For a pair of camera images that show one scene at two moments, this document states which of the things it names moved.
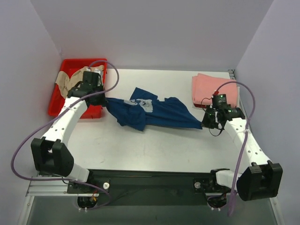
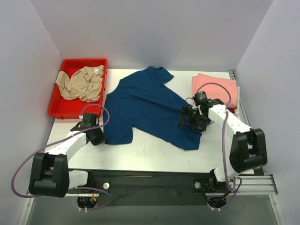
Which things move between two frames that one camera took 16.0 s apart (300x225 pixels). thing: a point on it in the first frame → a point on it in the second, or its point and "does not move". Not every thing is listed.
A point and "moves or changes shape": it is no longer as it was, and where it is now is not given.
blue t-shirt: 144,110 moves or changes shape
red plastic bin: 70,66 does not move
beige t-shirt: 65,83 does not move
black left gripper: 99,99 → 78,126
